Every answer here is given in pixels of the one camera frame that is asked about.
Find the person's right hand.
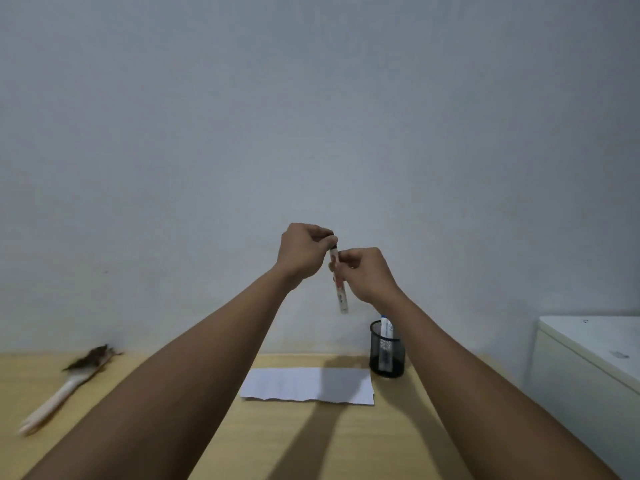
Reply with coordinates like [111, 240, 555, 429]
[328, 248, 401, 306]

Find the person's left hand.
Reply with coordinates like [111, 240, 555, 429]
[275, 223, 338, 283]

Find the white marker pen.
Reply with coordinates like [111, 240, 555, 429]
[329, 246, 349, 314]

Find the person's right forearm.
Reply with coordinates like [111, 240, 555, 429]
[382, 290, 621, 480]

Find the person's left forearm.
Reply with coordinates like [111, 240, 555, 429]
[20, 265, 301, 480]

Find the white marker with blue cap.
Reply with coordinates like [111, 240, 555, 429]
[379, 314, 395, 373]

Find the black mesh pen holder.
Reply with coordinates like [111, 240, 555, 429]
[369, 320, 406, 379]

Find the white sheet of paper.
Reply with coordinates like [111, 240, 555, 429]
[239, 367, 375, 406]

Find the white cabinet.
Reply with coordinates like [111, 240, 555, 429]
[526, 315, 640, 480]

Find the white-handled brush with dark bristles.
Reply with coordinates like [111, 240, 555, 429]
[18, 344, 124, 436]

